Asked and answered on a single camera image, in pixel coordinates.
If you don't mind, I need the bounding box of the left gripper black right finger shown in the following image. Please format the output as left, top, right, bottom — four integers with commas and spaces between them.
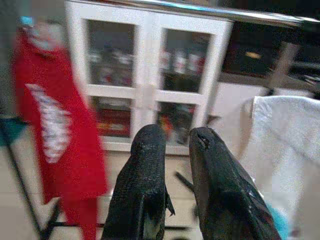
188, 126, 283, 240

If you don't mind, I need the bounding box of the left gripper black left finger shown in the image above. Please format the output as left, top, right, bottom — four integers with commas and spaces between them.
101, 124, 176, 240

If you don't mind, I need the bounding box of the teal clothes hanger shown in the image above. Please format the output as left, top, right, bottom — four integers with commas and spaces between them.
18, 15, 35, 27

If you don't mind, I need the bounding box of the red garment white print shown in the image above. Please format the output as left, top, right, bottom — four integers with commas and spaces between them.
11, 24, 110, 240

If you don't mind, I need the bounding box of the white glass door cabinet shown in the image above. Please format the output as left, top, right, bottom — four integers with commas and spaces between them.
64, 0, 235, 157

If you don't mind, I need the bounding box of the black television screen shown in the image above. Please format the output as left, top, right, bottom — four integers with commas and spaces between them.
222, 21, 320, 78

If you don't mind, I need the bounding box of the teal floor mat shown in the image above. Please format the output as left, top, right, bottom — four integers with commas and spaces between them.
0, 117, 28, 148

